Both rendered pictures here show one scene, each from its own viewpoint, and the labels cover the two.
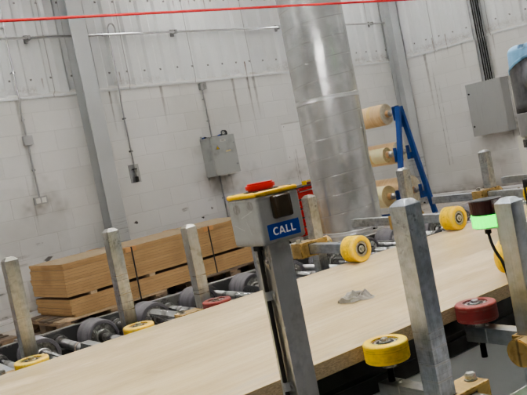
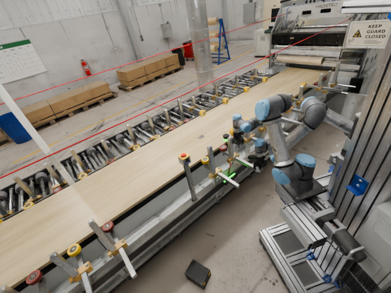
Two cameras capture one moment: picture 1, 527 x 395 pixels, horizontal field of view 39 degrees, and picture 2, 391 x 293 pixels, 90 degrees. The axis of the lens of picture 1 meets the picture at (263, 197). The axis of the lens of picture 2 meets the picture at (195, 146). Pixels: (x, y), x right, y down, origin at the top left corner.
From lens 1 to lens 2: 0.91 m
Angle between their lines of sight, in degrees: 33
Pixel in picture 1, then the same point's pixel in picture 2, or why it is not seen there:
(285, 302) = (187, 171)
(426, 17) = not seen: outside the picture
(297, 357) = (189, 178)
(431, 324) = (212, 164)
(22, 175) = (107, 40)
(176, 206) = (155, 48)
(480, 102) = (246, 11)
